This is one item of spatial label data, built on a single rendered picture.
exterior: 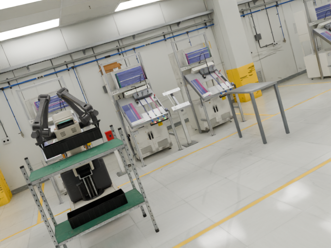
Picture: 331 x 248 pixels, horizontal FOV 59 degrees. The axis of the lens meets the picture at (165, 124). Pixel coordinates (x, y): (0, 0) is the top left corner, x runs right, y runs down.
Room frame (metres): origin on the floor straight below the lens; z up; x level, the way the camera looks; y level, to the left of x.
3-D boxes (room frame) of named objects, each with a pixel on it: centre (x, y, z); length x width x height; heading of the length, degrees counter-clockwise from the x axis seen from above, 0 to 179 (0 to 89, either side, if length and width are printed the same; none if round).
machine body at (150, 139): (5.61, 0.43, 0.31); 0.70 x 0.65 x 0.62; 109
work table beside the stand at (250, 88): (4.41, -1.39, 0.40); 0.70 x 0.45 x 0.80; 14
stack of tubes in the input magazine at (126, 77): (5.51, 0.34, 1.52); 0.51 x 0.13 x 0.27; 109
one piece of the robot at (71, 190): (3.60, 1.17, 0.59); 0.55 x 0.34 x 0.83; 109
